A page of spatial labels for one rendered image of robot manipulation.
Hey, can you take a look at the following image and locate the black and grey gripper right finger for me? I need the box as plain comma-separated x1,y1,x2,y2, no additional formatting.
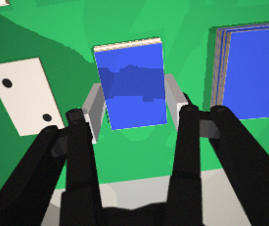
162,73,269,226

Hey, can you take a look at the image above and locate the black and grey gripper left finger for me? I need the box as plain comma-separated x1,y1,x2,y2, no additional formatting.
0,83,107,226

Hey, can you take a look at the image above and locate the green felt mat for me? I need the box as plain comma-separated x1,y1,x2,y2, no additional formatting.
0,0,269,190

